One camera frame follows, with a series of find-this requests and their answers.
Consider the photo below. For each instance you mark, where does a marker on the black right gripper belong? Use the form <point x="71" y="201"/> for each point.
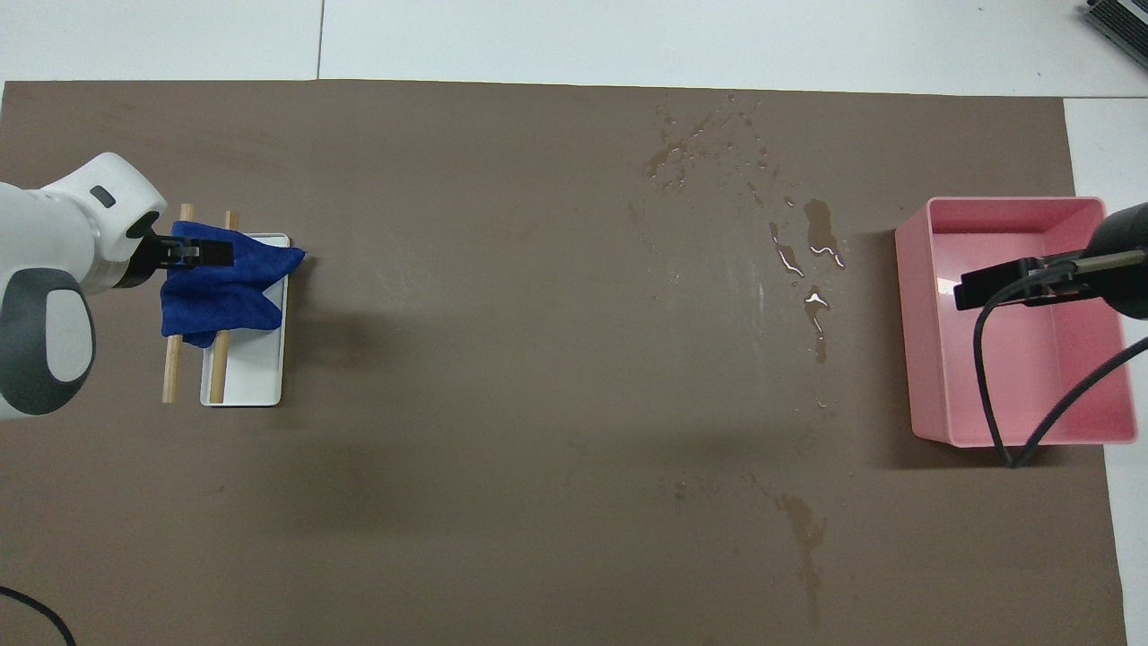
<point x="1126" y="260"/>

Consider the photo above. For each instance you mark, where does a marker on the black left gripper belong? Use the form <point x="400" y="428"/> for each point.
<point x="148" y="256"/>

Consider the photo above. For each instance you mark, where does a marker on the blue towel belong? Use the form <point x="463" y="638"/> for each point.
<point x="224" y="296"/>

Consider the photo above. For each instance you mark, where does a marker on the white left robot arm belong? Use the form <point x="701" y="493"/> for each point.
<point x="54" y="260"/>

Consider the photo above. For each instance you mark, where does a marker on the white towel rack base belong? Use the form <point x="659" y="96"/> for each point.
<point x="251" y="368"/>

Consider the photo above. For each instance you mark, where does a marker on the spilled water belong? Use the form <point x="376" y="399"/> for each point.
<point x="818" y="235"/>

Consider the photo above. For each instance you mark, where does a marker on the pink plastic bin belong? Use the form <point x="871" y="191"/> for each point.
<point x="1022" y="377"/>

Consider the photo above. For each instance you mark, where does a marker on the wooden rack rod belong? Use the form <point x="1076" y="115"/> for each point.
<point x="171" y="372"/>

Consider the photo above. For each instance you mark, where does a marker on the grey ribbed device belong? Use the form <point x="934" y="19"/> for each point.
<point x="1121" y="20"/>

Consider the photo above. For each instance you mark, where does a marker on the brown table mat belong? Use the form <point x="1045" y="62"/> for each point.
<point x="538" y="359"/>

